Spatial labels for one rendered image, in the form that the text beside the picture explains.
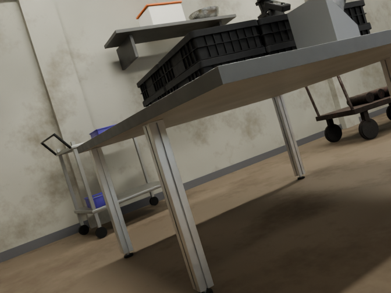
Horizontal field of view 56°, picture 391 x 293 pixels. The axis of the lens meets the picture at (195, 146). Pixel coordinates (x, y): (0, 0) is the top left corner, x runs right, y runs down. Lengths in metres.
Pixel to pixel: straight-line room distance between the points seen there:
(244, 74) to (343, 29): 0.60
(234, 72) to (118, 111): 3.16
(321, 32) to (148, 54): 3.02
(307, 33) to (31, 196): 2.91
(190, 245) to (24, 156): 2.56
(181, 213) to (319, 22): 0.80
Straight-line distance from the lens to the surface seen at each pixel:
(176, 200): 1.33
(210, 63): 1.37
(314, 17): 1.37
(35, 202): 3.69
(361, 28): 1.88
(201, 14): 4.15
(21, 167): 3.69
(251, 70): 0.84
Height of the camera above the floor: 0.58
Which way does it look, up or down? 2 degrees down
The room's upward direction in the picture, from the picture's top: 17 degrees counter-clockwise
